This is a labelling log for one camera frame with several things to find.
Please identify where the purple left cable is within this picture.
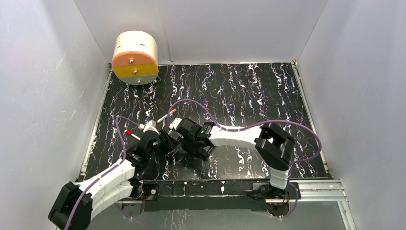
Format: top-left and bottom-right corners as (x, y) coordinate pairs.
(63, 115), (142, 230)

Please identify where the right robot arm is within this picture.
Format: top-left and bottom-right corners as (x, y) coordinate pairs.
(169, 118), (295, 199)

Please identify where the round cream drawer cabinet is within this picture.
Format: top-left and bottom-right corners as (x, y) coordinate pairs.
(111, 31), (159, 85)

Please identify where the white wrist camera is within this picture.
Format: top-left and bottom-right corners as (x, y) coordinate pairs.
(168, 118), (182, 130)
(138, 120), (159, 135)

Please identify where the purple cable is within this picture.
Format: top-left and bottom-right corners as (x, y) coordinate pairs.
(63, 115), (142, 230)
(167, 99), (322, 219)

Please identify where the aluminium front rail frame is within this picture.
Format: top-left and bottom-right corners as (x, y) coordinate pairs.
(55, 179), (358, 230)

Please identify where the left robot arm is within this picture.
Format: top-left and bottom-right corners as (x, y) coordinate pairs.
(48, 130), (178, 230)

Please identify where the pink white marker pen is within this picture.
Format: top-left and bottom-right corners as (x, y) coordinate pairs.
(157, 108), (177, 123)

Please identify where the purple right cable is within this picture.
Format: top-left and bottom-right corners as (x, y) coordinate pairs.
(167, 99), (322, 219)

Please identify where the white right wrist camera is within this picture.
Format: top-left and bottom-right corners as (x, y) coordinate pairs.
(168, 118), (182, 130)

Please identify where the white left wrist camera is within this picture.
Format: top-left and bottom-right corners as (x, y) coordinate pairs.
(138, 120), (159, 135)

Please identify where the small red-capped white pen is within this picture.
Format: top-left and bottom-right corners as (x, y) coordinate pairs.
(125, 130), (141, 141)

